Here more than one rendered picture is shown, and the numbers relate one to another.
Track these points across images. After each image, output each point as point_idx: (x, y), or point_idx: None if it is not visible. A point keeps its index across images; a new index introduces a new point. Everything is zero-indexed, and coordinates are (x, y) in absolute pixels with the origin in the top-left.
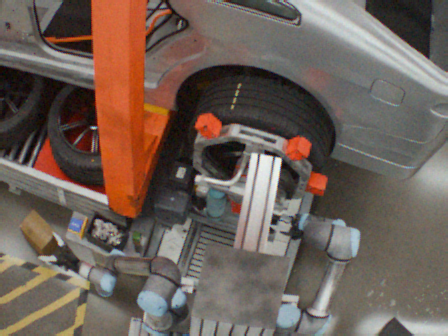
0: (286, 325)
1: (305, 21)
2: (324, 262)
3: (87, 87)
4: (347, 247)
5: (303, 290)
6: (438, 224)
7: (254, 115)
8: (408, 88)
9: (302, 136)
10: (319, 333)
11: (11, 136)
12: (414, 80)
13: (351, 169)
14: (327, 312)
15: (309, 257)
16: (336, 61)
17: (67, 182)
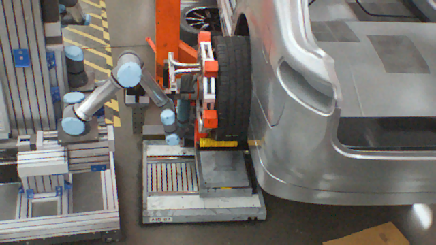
0: (63, 97)
1: None
2: (203, 244)
3: (221, 29)
4: (120, 65)
5: (170, 237)
6: None
7: (217, 39)
8: (272, 35)
9: (221, 67)
10: (62, 122)
11: (184, 39)
12: (278, 25)
13: (301, 242)
14: (80, 112)
15: (203, 233)
16: (259, 3)
17: None
